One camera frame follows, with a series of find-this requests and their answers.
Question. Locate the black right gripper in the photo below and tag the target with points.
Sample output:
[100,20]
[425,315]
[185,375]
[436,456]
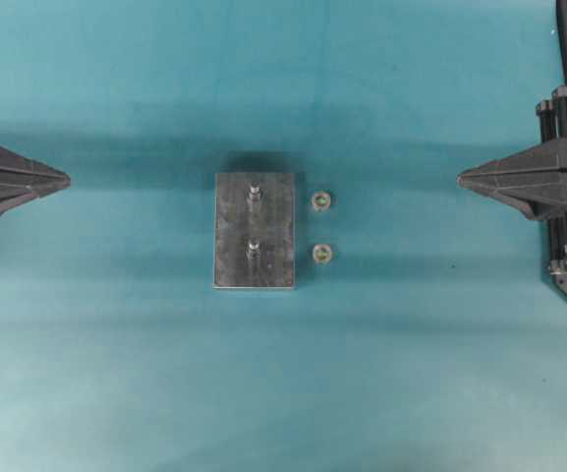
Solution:
[534,181]

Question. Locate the grey metal base plate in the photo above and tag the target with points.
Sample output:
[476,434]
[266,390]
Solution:
[254,230]

